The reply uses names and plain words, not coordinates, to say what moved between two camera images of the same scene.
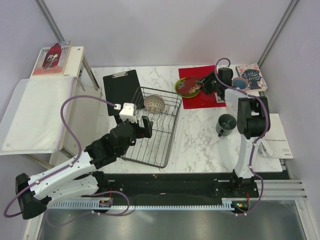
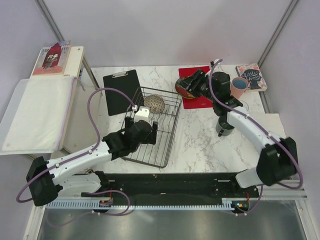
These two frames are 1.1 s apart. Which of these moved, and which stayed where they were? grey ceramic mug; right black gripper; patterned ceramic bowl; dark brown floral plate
Moved: right black gripper
Stayed: patterned ceramic bowl; dark brown floral plate; grey ceramic mug
